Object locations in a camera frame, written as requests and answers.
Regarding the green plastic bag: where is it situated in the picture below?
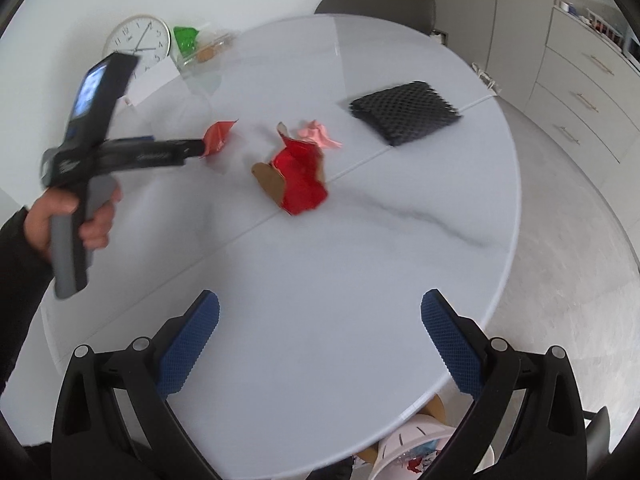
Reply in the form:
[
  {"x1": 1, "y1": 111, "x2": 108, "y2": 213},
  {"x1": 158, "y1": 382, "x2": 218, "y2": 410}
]
[{"x1": 172, "y1": 25, "x2": 202, "y2": 57}]

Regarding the white card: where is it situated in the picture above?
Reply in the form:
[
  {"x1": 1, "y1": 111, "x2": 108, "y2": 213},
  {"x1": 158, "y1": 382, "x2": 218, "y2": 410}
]
[{"x1": 127, "y1": 60, "x2": 180, "y2": 106}]

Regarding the clear bag of snacks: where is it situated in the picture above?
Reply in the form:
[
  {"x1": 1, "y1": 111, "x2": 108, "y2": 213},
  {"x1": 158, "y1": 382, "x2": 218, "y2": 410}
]
[{"x1": 177, "y1": 27, "x2": 238, "y2": 68}]

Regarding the beige tall cabinet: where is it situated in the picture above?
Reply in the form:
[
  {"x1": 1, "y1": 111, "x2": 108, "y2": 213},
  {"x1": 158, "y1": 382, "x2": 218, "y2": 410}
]
[{"x1": 345, "y1": 0, "x2": 556, "y2": 63}]

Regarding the white dish rack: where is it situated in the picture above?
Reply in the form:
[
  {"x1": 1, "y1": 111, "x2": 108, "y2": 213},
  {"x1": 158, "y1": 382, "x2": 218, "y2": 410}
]
[{"x1": 585, "y1": 9, "x2": 626, "y2": 43}]

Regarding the person's left hand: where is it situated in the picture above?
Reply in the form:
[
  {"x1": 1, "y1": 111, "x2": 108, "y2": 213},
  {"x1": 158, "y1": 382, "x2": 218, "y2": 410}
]
[{"x1": 25, "y1": 182, "x2": 123, "y2": 263}]

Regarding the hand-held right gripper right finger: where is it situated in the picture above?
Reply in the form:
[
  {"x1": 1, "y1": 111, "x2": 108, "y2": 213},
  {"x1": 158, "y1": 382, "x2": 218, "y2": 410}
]
[{"x1": 421, "y1": 289, "x2": 588, "y2": 480}]

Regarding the grey upholstered chair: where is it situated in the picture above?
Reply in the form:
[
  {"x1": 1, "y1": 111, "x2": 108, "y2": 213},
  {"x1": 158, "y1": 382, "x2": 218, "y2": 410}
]
[
  {"x1": 314, "y1": 0, "x2": 437, "y2": 36},
  {"x1": 582, "y1": 406, "x2": 612, "y2": 466}
]

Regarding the pink crumpled wrapper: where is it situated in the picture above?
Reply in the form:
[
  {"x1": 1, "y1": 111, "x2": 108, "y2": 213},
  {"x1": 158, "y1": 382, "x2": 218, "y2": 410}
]
[{"x1": 297, "y1": 119, "x2": 343, "y2": 150}]

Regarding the person's dark-socked foot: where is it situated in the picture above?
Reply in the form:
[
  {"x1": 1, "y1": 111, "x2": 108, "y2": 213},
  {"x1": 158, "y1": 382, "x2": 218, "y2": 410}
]
[{"x1": 307, "y1": 460, "x2": 353, "y2": 480}]

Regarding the beige tote bag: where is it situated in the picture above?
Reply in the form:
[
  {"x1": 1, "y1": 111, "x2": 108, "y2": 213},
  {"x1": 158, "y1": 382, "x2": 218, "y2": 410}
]
[{"x1": 470, "y1": 61, "x2": 501, "y2": 93}]

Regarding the round wooden stool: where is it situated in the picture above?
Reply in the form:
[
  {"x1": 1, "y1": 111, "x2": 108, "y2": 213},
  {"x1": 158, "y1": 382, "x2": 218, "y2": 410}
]
[{"x1": 360, "y1": 392, "x2": 446, "y2": 461}]

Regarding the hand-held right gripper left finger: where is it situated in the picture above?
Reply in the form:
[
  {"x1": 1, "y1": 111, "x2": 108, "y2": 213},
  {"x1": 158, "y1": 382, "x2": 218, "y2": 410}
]
[{"x1": 51, "y1": 289, "x2": 221, "y2": 480}]

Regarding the black mesh mat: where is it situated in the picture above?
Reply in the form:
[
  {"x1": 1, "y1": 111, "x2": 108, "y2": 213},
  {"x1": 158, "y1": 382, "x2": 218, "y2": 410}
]
[{"x1": 349, "y1": 80, "x2": 462, "y2": 147}]

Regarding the beige drawer cabinet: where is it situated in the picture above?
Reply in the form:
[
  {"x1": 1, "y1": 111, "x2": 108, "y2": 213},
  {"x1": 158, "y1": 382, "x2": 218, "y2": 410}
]
[{"x1": 525, "y1": 5, "x2": 640, "y2": 163}]

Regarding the pink plastic bin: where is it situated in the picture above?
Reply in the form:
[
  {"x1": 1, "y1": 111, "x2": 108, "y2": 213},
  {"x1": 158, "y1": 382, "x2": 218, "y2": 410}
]
[{"x1": 370, "y1": 412, "x2": 496, "y2": 480}]

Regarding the white round wall clock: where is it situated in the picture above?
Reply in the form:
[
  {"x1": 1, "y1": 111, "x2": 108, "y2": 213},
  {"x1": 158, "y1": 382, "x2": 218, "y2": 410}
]
[{"x1": 102, "y1": 14, "x2": 172, "y2": 68}]

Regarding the orange foil wrapper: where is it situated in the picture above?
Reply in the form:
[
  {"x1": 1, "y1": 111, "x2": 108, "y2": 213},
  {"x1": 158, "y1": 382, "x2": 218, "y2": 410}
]
[{"x1": 201, "y1": 120, "x2": 238, "y2": 158}]

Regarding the person's left forearm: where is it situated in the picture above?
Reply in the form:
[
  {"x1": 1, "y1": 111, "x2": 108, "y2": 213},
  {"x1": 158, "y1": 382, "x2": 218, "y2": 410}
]
[{"x1": 0, "y1": 207, "x2": 56, "y2": 396}]

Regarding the red paper carton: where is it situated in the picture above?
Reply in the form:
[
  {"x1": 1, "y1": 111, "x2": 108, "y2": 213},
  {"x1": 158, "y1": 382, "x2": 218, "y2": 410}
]
[{"x1": 251, "y1": 122, "x2": 330, "y2": 216}]

